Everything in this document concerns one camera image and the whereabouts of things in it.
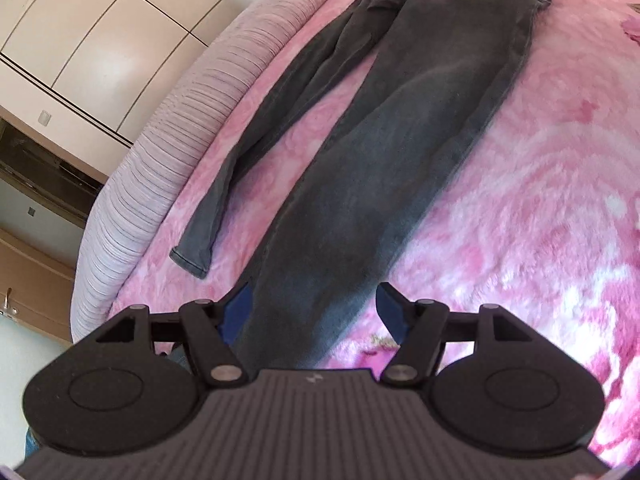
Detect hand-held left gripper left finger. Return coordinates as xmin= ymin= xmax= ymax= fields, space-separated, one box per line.
xmin=95 ymin=282 xmax=252 ymax=387

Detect striped pink bed sheet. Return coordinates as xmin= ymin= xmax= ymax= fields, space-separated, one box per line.
xmin=70 ymin=0 xmax=362 ymax=345

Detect dark grey pants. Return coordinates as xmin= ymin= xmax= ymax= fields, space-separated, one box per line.
xmin=169 ymin=0 xmax=562 ymax=377

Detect wooden door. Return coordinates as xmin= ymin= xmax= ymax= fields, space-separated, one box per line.
xmin=0 ymin=228 xmax=77 ymax=346

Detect pink floral blanket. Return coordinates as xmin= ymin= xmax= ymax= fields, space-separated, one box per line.
xmin=111 ymin=0 xmax=640 ymax=467

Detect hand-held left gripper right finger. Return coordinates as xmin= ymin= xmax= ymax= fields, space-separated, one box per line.
xmin=375 ymin=282 xmax=527 ymax=387

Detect cream wardrobe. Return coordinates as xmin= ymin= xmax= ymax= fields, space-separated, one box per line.
xmin=0 ymin=0 xmax=262 ymax=147

